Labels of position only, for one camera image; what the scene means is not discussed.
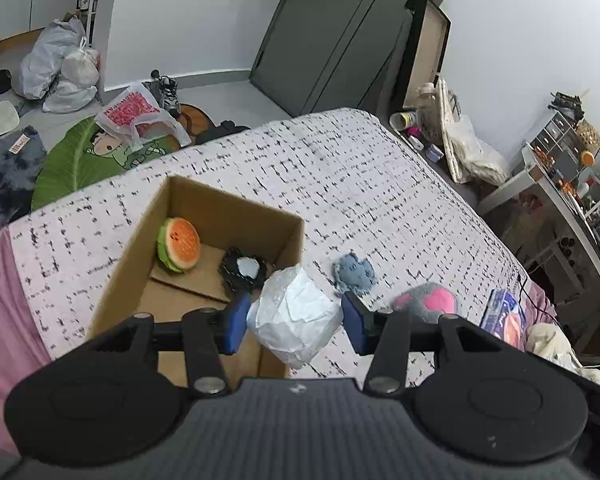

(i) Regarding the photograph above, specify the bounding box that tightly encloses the brown framed board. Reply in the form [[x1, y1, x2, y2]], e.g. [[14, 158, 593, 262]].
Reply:
[[404, 0, 452, 112]]

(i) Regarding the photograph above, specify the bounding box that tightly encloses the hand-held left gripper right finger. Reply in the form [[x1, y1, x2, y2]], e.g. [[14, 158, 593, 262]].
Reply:
[[342, 291, 508, 395]]

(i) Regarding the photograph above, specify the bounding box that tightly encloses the cream crumpled cloth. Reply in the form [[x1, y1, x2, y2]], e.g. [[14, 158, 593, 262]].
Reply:
[[525, 322, 600, 387]]

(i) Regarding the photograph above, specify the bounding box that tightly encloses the flat white plastic bag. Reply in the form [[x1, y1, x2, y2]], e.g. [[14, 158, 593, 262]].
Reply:
[[42, 79, 99, 114]]

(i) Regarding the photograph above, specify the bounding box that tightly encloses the beige tote bag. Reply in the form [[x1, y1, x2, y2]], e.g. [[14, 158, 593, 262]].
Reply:
[[434, 79, 512, 186]]

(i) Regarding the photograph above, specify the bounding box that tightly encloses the white desk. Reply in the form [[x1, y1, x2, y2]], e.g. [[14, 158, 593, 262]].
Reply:
[[477, 144, 600, 307]]

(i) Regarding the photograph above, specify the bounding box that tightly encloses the grey and pink paw plush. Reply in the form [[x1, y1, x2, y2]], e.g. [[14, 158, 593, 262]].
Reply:
[[391, 282, 459, 323]]

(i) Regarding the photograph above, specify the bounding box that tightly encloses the brown round mat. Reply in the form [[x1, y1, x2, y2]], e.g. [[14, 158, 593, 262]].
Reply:
[[174, 103, 214, 145]]

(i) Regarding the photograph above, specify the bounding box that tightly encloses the white crinkled soft bundle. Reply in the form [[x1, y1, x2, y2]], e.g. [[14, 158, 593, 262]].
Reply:
[[246, 263, 344, 369]]

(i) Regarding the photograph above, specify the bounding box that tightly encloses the red-printed plastic bag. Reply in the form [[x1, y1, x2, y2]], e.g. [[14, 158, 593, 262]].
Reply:
[[94, 82, 193, 149]]

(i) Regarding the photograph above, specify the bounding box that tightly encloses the dark grey door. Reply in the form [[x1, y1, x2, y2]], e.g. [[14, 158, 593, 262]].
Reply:
[[248, 0, 472, 119]]

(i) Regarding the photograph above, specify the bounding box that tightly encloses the white paper cup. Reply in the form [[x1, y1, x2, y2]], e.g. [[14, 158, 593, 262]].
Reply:
[[389, 110, 419, 132]]

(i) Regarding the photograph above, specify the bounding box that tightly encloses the beige drinking bottle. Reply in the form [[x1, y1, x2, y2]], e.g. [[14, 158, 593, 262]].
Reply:
[[416, 82, 439, 112]]

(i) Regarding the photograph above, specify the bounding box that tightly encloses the green leaf-shaped rug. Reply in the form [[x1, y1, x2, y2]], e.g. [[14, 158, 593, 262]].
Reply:
[[30, 115, 182, 212]]

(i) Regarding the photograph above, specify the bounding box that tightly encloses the blue-grey plush toy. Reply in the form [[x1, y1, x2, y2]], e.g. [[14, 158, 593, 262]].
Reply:
[[332, 253, 377, 297]]

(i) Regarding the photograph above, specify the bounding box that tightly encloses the pink bed sheet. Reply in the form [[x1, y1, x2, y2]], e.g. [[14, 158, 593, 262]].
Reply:
[[0, 227, 556, 456]]

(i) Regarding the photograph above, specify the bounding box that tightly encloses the grey sneaker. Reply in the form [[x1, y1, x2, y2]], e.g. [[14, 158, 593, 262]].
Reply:
[[151, 68, 181, 115]]

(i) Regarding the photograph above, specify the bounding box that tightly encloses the woven basket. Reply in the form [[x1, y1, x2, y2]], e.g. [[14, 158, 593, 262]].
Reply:
[[574, 119, 600, 154]]

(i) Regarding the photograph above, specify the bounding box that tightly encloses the black and white plush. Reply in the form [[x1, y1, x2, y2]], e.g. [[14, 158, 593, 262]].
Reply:
[[217, 247, 269, 295]]

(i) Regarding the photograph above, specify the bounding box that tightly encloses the colourful printed booklet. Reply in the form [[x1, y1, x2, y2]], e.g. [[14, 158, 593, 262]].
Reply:
[[480, 288, 529, 351]]

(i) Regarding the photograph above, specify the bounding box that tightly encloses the grey drawer organizer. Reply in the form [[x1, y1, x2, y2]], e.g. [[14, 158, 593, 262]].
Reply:
[[531, 110, 589, 182]]

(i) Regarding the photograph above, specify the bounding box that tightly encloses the small tied white bag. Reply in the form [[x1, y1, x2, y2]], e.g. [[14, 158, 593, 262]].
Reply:
[[60, 39, 101, 89]]

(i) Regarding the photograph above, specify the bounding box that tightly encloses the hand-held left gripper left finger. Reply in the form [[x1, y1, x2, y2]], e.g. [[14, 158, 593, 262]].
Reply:
[[85, 291, 252, 395]]

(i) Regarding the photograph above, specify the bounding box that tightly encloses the dark cloth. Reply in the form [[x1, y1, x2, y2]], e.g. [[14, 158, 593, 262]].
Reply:
[[195, 120, 251, 146]]

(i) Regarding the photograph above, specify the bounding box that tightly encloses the blue tie-dye cloth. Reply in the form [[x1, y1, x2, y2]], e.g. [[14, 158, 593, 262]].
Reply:
[[0, 127, 49, 242]]

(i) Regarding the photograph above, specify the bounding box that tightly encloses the white black-flecked blanket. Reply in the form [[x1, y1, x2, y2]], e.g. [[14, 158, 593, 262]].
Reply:
[[7, 107, 537, 381]]

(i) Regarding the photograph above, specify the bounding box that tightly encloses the watermelon slice plush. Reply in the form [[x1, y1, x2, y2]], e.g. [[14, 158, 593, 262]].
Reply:
[[156, 217, 201, 274]]

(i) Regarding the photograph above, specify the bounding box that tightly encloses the black cable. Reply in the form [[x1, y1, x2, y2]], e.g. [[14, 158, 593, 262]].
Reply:
[[514, 269, 557, 322]]

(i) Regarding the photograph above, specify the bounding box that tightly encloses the large grey-white trash bag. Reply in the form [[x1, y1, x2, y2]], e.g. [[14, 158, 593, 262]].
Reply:
[[18, 18, 88, 100]]

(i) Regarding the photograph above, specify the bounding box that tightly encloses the brown cardboard box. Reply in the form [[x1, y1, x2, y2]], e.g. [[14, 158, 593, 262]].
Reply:
[[86, 175, 306, 388]]

